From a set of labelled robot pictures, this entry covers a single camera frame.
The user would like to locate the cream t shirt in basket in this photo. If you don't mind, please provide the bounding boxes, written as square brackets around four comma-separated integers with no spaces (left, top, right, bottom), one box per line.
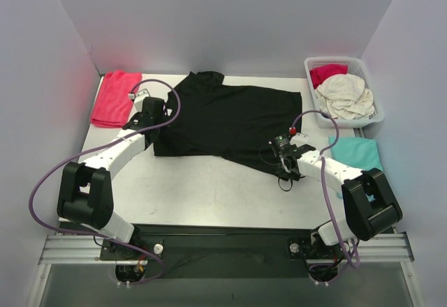
[315,74,375,120]

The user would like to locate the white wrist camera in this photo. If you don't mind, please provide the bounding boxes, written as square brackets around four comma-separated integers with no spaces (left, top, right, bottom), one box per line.
[128,89,151,112]
[289,127,309,147]

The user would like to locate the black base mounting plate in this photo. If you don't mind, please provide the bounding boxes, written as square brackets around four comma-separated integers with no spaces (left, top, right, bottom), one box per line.
[99,223,350,280]

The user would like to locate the white laundry basket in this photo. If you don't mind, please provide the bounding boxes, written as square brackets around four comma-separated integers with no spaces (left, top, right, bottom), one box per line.
[305,56,384,128]

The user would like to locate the red t shirt in basket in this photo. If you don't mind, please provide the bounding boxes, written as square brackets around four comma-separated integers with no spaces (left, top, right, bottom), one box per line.
[309,63,349,89]

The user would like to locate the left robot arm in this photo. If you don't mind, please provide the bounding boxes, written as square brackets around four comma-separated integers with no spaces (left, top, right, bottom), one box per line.
[57,97,165,260]

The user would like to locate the aluminium rail frame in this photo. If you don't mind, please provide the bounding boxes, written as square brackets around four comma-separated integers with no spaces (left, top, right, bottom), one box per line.
[28,230,425,306]

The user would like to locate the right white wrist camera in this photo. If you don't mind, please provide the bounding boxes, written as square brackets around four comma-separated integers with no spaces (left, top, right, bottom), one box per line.
[289,127,309,147]

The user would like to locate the folded teal t shirt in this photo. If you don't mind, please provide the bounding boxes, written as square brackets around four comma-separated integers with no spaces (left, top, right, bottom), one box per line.
[330,137,383,171]

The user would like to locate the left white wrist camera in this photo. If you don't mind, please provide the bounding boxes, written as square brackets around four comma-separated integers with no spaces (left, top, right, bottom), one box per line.
[128,89,151,112]

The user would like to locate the folded pink t shirt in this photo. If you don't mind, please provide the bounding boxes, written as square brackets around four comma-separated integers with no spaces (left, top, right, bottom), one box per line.
[90,70,142,128]

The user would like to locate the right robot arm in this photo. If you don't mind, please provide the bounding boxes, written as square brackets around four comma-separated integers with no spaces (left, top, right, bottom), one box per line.
[269,135,403,257]

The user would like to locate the black t shirt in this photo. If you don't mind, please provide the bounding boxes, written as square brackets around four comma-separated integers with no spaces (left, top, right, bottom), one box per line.
[154,71,302,178]

